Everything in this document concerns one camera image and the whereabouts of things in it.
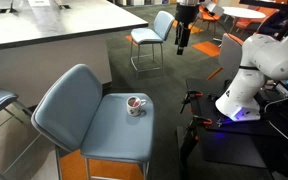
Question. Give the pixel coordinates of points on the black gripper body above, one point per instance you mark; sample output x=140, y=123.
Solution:
x=187, y=15

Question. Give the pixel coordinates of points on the red marker pen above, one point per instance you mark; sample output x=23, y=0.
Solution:
x=136, y=103

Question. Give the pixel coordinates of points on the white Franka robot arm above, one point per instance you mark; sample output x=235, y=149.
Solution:
x=267, y=53

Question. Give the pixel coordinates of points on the grey chair with orange edge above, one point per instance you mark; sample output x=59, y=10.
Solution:
x=230, y=55

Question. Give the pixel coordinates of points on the orange black bar clamp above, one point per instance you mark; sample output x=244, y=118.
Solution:
x=204, y=120
x=194, y=94

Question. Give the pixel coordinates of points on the white round table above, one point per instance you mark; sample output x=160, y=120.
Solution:
x=244, y=12

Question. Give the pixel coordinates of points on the white patterned ceramic mug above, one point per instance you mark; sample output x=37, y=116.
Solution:
x=133, y=110

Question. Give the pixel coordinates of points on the black countertop power outlet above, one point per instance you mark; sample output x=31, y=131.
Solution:
x=65, y=6
x=4, y=10

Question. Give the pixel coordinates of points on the grey top kitchen island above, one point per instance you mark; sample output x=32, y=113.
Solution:
x=50, y=26

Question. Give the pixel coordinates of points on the white paper sheet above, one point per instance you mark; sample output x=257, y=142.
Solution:
x=39, y=2

